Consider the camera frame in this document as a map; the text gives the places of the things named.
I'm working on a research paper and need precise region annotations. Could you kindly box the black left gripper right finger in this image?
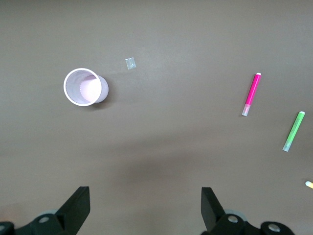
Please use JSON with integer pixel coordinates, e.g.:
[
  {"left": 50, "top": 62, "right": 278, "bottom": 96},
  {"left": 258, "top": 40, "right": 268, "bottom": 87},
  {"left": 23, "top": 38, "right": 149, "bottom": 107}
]
[{"left": 201, "top": 187, "right": 293, "bottom": 235}]

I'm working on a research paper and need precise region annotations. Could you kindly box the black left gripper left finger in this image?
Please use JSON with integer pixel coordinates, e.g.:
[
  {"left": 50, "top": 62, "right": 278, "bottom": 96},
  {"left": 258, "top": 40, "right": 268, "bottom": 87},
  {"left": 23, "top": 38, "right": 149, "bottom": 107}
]
[{"left": 0, "top": 186, "right": 91, "bottom": 235}]

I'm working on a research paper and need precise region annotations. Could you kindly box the pink marker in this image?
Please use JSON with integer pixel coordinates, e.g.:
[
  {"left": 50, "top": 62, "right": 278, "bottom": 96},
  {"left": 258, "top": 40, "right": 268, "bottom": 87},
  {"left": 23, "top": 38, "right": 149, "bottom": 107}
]
[{"left": 241, "top": 72, "right": 263, "bottom": 117}]

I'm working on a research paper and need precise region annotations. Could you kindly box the green marker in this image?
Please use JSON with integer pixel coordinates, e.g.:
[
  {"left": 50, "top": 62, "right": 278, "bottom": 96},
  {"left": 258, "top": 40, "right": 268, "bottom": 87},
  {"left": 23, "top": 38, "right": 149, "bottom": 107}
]
[{"left": 282, "top": 111, "right": 306, "bottom": 153}]

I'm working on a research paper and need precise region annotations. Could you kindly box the pink plastic cup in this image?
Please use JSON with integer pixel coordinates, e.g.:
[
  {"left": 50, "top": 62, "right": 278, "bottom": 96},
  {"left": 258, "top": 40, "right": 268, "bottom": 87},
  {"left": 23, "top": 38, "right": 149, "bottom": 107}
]
[{"left": 63, "top": 68, "right": 110, "bottom": 107}]

